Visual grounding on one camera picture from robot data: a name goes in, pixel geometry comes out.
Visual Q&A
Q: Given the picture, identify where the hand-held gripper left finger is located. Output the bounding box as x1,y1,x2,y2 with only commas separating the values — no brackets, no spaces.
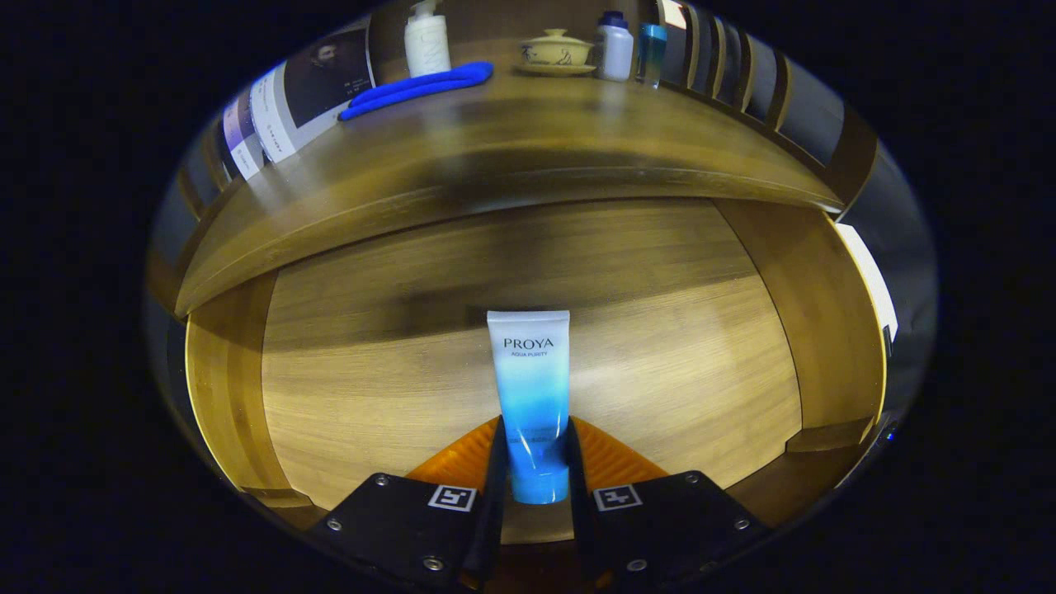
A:
305,415,511,591

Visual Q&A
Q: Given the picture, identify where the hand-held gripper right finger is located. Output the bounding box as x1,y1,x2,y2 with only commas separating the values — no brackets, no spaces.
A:
563,415,772,591

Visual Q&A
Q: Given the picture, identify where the blue cosmetic tube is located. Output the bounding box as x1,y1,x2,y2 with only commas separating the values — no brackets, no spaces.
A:
486,309,572,506

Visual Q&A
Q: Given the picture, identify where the brown wooden drawer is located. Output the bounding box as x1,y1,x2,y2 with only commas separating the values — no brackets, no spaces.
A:
183,196,888,545

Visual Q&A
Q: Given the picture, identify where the wooden countertop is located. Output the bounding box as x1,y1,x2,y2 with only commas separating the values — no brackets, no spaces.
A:
173,37,844,318

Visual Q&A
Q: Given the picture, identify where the white filing cabinet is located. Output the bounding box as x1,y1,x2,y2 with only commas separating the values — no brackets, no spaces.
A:
835,223,900,343

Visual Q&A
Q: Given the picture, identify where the brown wooden cabinet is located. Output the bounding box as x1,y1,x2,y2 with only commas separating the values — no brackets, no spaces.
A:
147,0,879,318

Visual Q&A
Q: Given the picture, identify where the blue folded cloth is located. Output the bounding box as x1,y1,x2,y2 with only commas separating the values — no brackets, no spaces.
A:
338,61,494,122

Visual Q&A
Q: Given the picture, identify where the purple book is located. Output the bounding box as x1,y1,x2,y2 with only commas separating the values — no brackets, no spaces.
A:
221,89,266,181

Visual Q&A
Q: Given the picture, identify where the large white portrait book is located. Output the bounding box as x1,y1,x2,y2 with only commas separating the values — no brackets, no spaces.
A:
250,29,376,163

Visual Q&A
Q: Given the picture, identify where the yellow lidded teacup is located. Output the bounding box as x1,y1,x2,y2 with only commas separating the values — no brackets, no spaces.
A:
518,28,596,77

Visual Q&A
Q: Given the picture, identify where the white pump bottle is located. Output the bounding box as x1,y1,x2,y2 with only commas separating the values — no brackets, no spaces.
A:
403,0,452,79

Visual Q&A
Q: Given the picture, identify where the white bottle with blue cap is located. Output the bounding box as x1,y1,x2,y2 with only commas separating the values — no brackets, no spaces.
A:
596,10,634,82

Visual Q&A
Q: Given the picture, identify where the teal bottle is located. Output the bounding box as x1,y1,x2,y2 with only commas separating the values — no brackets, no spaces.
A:
635,22,668,89

